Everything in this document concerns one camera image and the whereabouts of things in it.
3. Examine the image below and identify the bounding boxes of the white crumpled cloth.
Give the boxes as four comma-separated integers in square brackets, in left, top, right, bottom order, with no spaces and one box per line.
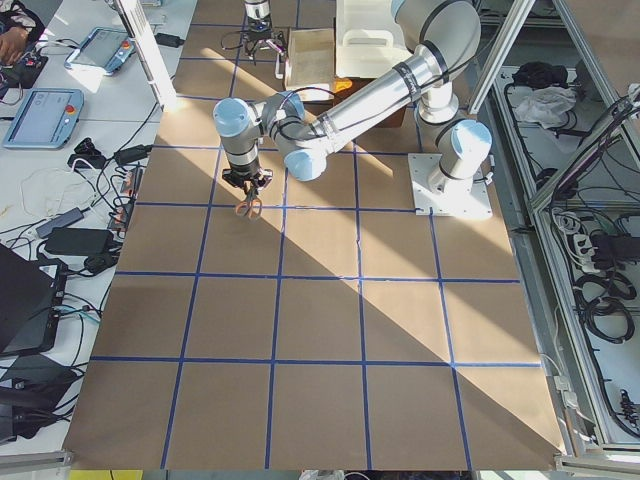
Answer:
[514,86,577,129]

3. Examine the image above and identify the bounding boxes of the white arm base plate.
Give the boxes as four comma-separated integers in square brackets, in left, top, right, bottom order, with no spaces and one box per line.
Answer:
[408,153,493,220]

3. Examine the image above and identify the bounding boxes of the black power adapter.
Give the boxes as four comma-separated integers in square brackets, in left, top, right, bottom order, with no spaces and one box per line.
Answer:
[44,228,114,256]

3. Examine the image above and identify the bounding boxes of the dark wooden drawer cabinet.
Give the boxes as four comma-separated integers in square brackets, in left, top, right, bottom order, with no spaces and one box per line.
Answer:
[311,69,417,131]

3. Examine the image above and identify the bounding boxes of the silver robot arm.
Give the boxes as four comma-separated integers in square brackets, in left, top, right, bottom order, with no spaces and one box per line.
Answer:
[242,0,286,60]
[212,1,481,194]

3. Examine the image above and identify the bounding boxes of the black laptop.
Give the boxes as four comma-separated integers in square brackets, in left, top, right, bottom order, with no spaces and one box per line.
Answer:
[1,246,68,357]

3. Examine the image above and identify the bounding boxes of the blue teach pendant near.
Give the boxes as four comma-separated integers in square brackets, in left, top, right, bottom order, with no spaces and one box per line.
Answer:
[2,88,84,150]

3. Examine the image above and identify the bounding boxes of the aluminium frame post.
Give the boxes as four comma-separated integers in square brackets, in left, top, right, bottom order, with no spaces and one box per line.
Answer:
[114,0,177,108]

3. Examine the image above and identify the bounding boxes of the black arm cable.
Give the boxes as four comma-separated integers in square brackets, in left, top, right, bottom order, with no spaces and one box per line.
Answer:
[277,87,339,126]

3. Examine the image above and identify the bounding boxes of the white plastic crate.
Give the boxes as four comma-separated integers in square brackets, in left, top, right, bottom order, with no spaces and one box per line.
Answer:
[335,0,412,79]

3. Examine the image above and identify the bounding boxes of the person hand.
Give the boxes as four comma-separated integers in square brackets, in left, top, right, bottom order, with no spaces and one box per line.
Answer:
[1,26,29,65]

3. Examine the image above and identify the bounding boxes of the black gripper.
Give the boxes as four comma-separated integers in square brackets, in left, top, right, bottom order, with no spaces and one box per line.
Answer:
[243,30,286,61]
[222,169,273,198]

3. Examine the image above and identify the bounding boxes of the white power strip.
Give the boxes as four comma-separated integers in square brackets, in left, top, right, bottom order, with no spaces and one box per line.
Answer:
[571,233,600,274]

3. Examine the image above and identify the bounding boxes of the blue teach pendant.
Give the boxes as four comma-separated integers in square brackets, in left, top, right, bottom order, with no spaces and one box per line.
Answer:
[2,88,84,150]
[64,27,135,76]

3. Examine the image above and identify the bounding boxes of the black cloth bundle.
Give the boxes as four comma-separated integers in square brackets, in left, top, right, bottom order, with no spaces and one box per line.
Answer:
[512,61,568,89]

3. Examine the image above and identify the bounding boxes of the white coiled cable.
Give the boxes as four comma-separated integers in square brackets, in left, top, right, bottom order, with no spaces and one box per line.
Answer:
[20,166,99,218]

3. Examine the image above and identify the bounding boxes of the blue teach pendant far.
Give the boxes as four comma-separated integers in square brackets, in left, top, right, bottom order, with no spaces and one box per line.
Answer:
[64,27,135,76]

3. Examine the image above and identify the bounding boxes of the grey orange scissors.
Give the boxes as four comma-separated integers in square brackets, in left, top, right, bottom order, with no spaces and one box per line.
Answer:
[234,186,263,220]

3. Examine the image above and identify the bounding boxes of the light wooden drawer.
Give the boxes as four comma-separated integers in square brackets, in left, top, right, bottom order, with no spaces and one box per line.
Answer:
[283,28,335,101]

